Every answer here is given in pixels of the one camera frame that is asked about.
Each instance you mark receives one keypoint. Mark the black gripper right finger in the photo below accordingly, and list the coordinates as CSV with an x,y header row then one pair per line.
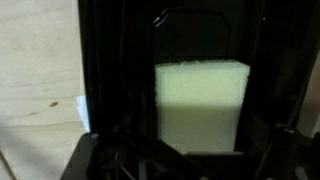
x,y
266,150

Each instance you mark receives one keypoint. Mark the white paper sheet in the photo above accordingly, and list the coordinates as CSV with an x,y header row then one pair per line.
x,y
83,113

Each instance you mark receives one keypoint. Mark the black oven tray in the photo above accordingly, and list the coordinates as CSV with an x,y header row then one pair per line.
x,y
120,66

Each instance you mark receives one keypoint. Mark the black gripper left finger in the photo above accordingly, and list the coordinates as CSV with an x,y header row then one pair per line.
x,y
133,160

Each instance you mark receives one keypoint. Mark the yellow sponge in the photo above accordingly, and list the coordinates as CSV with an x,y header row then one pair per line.
x,y
200,106

